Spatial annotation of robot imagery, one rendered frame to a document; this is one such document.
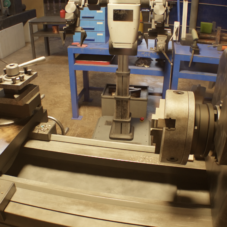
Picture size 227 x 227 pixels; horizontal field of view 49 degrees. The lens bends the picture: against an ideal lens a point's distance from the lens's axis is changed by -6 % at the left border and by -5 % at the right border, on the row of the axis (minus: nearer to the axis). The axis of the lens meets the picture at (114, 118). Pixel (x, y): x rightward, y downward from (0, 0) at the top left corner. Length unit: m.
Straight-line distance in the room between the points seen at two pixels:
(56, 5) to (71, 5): 3.92
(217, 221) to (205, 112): 0.35
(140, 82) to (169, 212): 3.29
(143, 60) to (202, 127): 1.96
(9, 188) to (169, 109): 0.64
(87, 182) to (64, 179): 0.11
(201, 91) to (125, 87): 1.25
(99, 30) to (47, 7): 2.71
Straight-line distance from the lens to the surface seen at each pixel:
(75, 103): 3.00
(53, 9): 5.35
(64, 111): 3.28
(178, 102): 0.81
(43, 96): 1.61
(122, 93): 2.10
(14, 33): 6.26
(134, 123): 2.50
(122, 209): 0.95
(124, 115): 2.17
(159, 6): 1.36
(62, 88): 3.93
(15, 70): 1.23
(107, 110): 3.05
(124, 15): 1.87
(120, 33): 1.90
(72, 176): 1.24
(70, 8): 1.40
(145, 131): 2.39
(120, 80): 2.05
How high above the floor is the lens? 1.56
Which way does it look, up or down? 30 degrees down
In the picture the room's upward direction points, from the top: straight up
